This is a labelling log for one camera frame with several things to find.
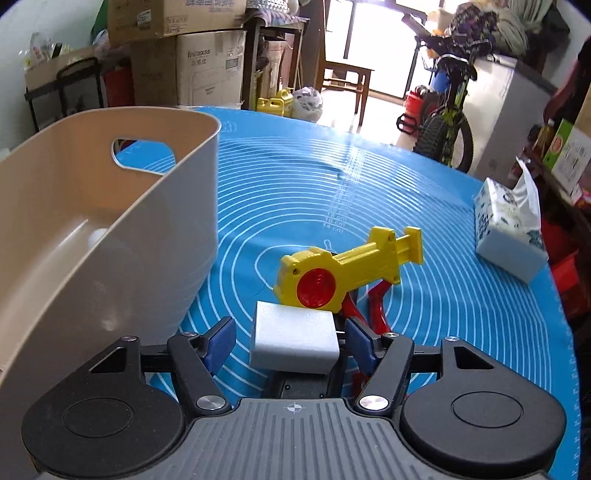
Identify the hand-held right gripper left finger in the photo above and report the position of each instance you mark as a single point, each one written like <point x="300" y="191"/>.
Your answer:
<point x="221" y="344"/>

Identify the white chest freezer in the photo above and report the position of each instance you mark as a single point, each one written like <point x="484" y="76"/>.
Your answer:
<point x="503" y="106"/>

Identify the yellow toy launcher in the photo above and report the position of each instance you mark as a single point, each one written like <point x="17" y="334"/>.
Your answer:
<point x="360" y="258"/>

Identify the red bag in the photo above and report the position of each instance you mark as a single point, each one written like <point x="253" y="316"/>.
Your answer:
<point x="563" y="272"/>

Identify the beige plastic basket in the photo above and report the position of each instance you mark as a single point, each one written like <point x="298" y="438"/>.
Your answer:
<point x="55" y="207"/>

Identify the black rack cart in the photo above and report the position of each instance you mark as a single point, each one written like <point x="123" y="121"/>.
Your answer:
<point x="64" y="68"/>

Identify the red box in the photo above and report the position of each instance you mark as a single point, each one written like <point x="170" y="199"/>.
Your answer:
<point x="117" y="87"/>

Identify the white power adapter block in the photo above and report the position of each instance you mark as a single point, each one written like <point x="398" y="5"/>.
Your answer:
<point x="295" y="337"/>

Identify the pile of clothes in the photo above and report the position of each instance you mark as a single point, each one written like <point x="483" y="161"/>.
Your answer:
<point x="485" y="27"/>

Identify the open cardboard box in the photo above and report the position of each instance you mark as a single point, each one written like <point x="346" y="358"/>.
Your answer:
<point x="46" y="69"/>

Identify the red bucket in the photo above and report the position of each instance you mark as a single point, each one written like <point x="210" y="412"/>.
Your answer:
<point x="413" y="108"/>

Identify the white printed cardboard box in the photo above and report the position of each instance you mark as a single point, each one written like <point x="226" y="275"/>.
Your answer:
<point x="207" y="69"/>

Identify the wooden chair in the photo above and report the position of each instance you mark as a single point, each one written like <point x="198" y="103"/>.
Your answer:
<point x="346" y="69"/>

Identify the yellow jug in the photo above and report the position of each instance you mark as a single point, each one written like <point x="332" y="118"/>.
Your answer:
<point x="272" y="104"/>

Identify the dark wooden table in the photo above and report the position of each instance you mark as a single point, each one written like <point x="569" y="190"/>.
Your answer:
<point x="251" y="55"/>

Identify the tissue box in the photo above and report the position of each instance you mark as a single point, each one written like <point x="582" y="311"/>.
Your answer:
<point x="503" y="240"/>

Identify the green and white carton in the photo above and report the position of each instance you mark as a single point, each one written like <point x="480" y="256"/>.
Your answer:
<point x="565" y="147"/>

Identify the blue silicone mat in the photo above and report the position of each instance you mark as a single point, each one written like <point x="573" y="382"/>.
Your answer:
<point x="300" y="194"/>

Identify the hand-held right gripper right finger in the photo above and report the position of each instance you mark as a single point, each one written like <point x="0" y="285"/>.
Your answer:
<point x="358" y="341"/>

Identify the red plastic toy piece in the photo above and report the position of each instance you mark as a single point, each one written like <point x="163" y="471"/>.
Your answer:
<point x="379" y="307"/>

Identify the green and black bicycle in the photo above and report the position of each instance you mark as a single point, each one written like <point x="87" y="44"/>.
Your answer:
<point x="443" y="134"/>

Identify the white knotted plastic bag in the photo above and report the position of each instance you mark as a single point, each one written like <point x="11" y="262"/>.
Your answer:
<point x="307" y="104"/>

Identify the brown cardboard box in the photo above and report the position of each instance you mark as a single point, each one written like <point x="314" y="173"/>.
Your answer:
<point x="152" y="18"/>

